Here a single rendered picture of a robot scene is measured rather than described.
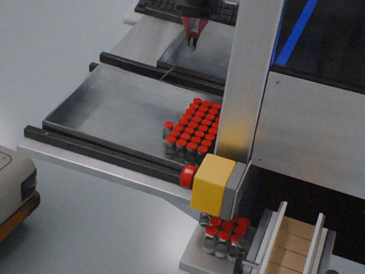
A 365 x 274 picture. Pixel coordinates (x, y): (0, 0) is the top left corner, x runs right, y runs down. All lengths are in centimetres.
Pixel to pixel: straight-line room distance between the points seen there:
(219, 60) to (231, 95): 62
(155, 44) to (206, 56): 14
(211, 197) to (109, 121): 41
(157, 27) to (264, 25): 83
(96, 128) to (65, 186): 120
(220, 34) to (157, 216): 92
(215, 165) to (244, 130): 8
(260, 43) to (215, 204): 27
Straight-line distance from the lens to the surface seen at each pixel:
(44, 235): 241
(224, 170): 109
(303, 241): 116
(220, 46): 175
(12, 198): 226
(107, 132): 140
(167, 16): 184
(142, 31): 178
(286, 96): 105
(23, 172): 226
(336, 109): 105
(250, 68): 104
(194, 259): 115
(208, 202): 110
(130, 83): 155
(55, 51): 341
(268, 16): 100
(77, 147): 133
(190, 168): 111
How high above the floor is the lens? 172
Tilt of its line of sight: 37 degrees down
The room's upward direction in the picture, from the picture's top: 7 degrees clockwise
